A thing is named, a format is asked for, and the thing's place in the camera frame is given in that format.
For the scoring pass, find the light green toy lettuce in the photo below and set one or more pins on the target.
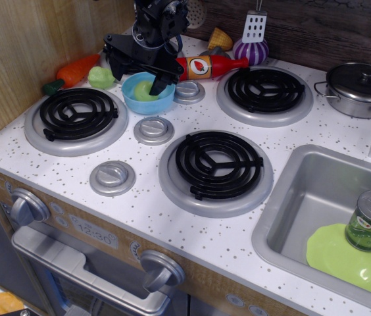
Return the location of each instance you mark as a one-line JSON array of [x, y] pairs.
[[100, 77]]

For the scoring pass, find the silver stovetop knob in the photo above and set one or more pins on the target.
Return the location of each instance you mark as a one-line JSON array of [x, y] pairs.
[[153, 131], [189, 92], [112, 178]]

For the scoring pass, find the silver oven door handle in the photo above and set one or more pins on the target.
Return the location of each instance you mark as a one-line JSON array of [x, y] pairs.
[[66, 265]]

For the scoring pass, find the orange toy carrot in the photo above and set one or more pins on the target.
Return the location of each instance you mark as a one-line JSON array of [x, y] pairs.
[[69, 75]]

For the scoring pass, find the orange object on floor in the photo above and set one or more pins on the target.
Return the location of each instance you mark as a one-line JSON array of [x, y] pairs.
[[9, 303]]

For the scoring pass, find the silver stovetop knob front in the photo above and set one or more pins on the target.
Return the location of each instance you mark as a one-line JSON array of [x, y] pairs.
[[112, 178]]

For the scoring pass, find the light green plate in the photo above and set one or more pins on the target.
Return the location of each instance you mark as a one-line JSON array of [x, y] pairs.
[[329, 251]]

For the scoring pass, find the oven clock display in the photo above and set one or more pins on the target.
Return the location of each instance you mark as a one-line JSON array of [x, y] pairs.
[[93, 231]]

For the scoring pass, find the yellow toy corn piece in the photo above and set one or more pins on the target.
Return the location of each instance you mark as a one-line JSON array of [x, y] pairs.
[[219, 38]]

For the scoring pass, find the white slotted spatula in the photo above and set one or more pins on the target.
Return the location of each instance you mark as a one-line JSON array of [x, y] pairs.
[[255, 24]]

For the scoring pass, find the front right black burner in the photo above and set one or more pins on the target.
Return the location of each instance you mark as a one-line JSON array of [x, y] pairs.
[[215, 174]]

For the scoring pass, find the silver oven knob left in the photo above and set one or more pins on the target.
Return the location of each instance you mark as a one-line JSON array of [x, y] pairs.
[[27, 208]]

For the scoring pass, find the silver perforated ladle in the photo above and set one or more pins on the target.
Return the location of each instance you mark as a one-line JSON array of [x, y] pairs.
[[197, 13]]

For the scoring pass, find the silver toy sink basin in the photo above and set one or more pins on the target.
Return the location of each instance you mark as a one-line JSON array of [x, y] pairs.
[[318, 187]]

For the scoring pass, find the silver stovetop knob back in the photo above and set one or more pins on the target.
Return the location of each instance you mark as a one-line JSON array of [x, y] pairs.
[[189, 92]]

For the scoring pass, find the light blue bowl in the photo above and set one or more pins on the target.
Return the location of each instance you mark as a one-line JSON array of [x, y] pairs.
[[165, 99]]

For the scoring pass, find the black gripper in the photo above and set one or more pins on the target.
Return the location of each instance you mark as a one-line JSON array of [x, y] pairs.
[[168, 69]]

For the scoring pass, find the green toy pear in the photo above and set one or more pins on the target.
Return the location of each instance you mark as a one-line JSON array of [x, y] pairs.
[[142, 91]]

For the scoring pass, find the grey toy item behind bottle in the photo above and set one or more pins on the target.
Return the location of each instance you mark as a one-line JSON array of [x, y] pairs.
[[217, 50]]

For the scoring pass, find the steel pot with lid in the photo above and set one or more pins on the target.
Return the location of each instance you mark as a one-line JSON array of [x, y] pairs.
[[347, 89]]

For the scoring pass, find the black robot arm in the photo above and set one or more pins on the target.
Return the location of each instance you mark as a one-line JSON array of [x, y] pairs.
[[153, 45]]

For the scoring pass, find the front left black burner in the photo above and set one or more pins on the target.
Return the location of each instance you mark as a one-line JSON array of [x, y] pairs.
[[75, 122]]

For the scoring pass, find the silver oven knob right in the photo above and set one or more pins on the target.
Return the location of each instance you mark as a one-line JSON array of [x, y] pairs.
[[160, 270]]

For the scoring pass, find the silver stovetop knob middle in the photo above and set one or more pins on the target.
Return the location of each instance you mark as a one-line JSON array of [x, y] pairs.
[[153, 131]]

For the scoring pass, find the red toy ketchup bottle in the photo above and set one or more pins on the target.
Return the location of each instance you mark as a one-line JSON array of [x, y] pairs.
[[209, 66]]

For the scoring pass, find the purple striped toy vase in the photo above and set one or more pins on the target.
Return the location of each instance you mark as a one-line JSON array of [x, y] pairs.
[[256, 53]]

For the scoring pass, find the back right black burner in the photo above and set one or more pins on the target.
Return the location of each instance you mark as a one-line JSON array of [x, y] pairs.
[[264, 96]]

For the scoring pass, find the silver oven knob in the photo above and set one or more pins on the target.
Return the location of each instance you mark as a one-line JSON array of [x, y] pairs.
[[160, 270], [27, 208]]

